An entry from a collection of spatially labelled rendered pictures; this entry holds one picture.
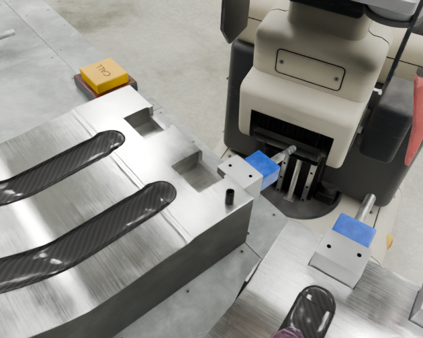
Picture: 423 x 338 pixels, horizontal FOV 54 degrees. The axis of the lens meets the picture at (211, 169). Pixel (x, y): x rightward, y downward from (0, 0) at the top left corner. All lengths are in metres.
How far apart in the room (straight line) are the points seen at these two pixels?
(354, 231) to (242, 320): 0.17
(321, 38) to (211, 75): 1.48
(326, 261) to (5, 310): 0.30
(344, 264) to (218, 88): 1.72
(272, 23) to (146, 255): 0.49
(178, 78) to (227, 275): 1.73
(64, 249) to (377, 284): 0.32
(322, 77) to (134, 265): 0.48
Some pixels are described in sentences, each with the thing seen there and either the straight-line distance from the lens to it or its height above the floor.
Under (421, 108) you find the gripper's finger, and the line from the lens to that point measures 0.37.
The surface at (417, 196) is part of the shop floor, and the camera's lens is 1.83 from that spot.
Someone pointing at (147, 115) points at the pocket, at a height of 0.87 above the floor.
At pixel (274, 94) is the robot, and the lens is 0.76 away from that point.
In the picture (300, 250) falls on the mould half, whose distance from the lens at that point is 0.47.
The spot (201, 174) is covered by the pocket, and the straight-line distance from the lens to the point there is 0.52.
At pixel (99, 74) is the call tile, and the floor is 0.84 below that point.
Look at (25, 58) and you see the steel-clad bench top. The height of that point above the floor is 0.80.
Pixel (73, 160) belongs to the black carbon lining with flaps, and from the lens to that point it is 0.53.
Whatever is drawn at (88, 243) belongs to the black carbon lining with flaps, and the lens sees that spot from 0.45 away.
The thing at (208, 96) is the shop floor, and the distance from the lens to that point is 2.04.
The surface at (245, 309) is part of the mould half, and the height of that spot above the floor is 0.86.
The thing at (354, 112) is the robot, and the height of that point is 0.80.
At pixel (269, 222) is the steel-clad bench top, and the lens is 0.56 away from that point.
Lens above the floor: 1.25
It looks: 48 degrees down
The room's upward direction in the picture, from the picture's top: 3 degrees clockwise
